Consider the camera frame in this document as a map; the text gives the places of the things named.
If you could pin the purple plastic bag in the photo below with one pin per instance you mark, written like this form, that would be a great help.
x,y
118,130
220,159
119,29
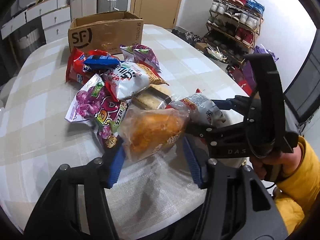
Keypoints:
x,y
257,63

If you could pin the red Oreo snack bag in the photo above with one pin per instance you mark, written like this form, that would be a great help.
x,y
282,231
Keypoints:
x,y
76,70

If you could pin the purple grape candy bag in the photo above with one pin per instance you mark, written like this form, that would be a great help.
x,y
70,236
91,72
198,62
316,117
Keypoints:
x,y
93,102

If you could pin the beige suitcase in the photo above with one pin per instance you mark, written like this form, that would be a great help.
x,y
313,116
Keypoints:
x,y
81,8

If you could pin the wooden door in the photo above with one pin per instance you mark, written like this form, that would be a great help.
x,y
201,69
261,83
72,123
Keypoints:
x,y
162,13

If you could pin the white red chip bag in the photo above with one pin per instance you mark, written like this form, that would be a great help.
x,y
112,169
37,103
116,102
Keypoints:
x,y
130,78

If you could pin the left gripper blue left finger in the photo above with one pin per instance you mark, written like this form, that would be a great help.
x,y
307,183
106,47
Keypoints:
x,y
114,158

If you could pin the shoe rack with shoes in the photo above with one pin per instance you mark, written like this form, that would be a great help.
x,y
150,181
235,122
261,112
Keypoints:
x,y
233,27

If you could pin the brown SF cardboard box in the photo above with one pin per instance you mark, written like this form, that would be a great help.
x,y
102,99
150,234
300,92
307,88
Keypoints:
x,y
105,31

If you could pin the white drawer desk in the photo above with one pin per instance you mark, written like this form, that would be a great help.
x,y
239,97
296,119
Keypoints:
x,y
54,15

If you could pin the blue Oreo packet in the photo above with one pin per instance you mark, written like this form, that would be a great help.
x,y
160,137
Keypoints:
x,y
102,62

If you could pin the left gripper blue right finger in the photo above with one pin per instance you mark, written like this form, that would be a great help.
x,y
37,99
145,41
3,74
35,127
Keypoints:
x,y
197,161

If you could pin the checkered tablecloth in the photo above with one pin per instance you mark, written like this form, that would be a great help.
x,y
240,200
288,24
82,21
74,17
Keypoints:
x,y
39,132

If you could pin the cracker sandwich clear pack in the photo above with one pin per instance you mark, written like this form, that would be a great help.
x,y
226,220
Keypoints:
x,y
153,98

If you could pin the right hand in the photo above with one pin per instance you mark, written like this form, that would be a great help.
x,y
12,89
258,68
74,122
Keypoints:
x,y
289,162

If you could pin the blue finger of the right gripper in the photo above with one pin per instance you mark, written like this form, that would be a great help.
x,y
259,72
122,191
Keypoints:
x,y
239,103

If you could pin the orange bread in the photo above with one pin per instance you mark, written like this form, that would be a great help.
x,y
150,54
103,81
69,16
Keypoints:
x,y
146,132

